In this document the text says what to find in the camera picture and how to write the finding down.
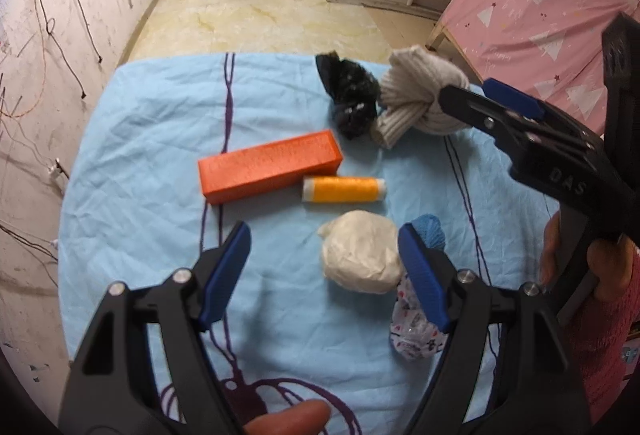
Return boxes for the blue yarn ball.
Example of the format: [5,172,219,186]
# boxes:
[411,214,446,251]

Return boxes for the white paper ball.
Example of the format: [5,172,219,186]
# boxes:
[317,210,404,294]

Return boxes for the patterned white plastic wrapper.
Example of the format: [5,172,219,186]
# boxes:
[390,273,448,360]

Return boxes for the grey knitted cloth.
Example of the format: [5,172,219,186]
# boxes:
[371,45,471,149]

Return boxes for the orange thread spool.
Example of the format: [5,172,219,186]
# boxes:
[302,176,387,203]

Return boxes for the orange rectangular box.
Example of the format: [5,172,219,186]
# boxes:
[198,130,343,205]

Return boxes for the black plastic bag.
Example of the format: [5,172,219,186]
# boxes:
[314,51,380,140]

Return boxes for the right hand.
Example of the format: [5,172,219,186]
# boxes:
[538,209,637,303]

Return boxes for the left hand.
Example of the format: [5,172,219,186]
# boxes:
[244,399,331,435]

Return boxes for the pink tree pattern curtain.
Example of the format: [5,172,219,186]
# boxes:
[438,0,639,134]

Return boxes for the light blue bed sheet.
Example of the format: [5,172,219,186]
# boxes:
[58,54,558,434]

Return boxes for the wall cables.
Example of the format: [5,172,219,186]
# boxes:
[0,0,104,126]

